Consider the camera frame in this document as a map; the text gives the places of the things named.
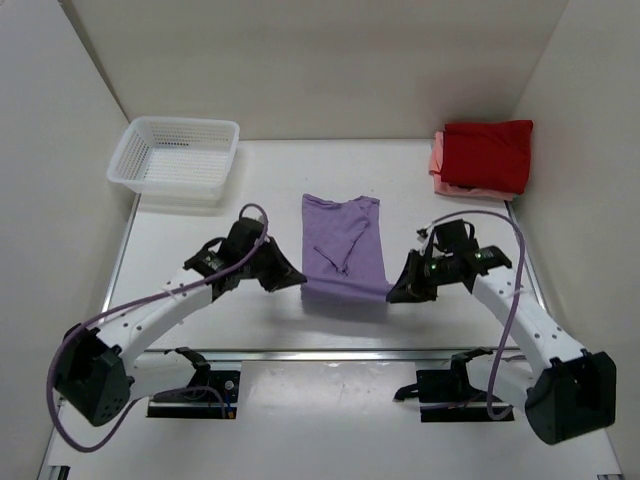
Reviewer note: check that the red folded t shirt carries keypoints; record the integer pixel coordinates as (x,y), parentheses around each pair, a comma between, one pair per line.
(488,156)

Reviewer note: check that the purple t shirt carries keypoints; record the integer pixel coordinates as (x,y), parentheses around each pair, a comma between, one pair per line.
(342,256)

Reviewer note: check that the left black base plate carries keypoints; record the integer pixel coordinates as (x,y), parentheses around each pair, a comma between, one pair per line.
(210,395)

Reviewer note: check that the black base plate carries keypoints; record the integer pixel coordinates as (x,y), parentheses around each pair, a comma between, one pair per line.
(443,399)
(210,395)

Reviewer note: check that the aluminium rail frame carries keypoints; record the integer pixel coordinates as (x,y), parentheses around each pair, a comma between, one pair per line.
(316,401)

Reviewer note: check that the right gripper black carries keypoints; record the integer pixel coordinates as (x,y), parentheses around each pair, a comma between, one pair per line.
(417,276)

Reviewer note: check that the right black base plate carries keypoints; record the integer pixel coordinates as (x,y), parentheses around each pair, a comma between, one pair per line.
(443,399)

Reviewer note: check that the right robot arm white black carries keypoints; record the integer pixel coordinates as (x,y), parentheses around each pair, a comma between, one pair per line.
(564,390)

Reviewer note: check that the pink folded t shirt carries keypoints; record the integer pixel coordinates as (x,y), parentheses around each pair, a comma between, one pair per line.
(445,189)

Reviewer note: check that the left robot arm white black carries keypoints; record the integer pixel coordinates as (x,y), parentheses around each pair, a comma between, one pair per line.
(98,367)

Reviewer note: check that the white plastic basket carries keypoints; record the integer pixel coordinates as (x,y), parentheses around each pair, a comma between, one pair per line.
(175,157)

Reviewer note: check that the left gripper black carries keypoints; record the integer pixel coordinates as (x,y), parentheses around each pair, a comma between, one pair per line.
(267,265)

